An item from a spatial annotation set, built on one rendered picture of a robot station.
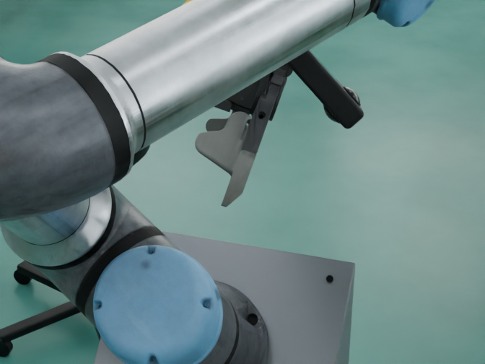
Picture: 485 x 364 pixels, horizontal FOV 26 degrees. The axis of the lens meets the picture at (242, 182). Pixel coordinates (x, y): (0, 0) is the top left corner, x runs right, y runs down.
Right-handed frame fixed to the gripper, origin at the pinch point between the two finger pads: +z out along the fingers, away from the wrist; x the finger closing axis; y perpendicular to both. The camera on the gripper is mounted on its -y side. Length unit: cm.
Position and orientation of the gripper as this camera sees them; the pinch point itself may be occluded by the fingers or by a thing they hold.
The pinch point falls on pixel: (234, 195)
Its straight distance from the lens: 107.1
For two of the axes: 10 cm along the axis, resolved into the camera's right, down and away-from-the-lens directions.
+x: -0.5, 1.8, -9.8
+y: -9.4, -3.3, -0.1
